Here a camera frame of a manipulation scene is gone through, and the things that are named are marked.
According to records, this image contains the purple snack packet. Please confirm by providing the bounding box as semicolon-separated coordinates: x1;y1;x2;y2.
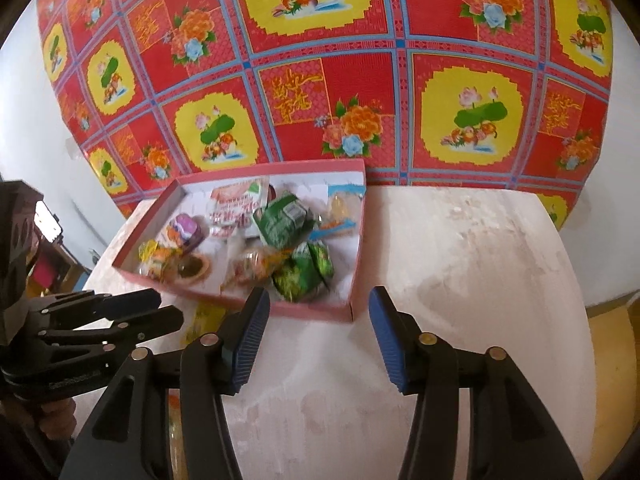
167;212;206;253

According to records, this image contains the pink cardboard box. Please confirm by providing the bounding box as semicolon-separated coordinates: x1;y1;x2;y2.
111;158;368;323

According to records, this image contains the yellow fruit jelly cup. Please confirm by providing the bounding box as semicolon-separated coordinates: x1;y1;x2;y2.
326;184;365;237

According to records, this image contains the smartphone on stand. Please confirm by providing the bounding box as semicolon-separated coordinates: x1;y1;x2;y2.
34;201;63;241

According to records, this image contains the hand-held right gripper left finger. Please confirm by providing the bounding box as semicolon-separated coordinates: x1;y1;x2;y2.
59;286;271;480

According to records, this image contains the brown jelly cup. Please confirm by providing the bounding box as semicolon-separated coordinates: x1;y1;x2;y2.
172;252;211;283

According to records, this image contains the wooden shelf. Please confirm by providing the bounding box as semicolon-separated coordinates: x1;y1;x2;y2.
25;240;93;301

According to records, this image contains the person's left hand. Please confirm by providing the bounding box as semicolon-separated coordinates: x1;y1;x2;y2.
29;398;77;442

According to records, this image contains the orange and green snack packet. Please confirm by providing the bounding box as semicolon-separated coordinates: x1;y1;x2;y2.
137;240;173;278

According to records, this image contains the red floral printed cloth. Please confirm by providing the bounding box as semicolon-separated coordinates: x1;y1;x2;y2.
36;0;613;206

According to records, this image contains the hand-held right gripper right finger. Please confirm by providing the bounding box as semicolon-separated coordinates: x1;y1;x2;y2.
368;285;585;480

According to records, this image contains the green pea snack packet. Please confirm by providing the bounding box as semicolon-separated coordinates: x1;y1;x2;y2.
271;240;335;303
251;192;313;250

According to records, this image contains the yellow snack packet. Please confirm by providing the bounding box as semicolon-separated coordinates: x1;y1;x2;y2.
187;305;228;341

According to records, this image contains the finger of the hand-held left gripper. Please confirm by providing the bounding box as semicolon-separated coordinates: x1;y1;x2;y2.
39;306;185;362
29;288;163;335

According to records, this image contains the white spouted drink pouch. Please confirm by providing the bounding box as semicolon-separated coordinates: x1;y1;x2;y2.
209;177;271;241

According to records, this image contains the clear orange snack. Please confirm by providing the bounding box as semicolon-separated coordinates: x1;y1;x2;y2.
222;240;291;291

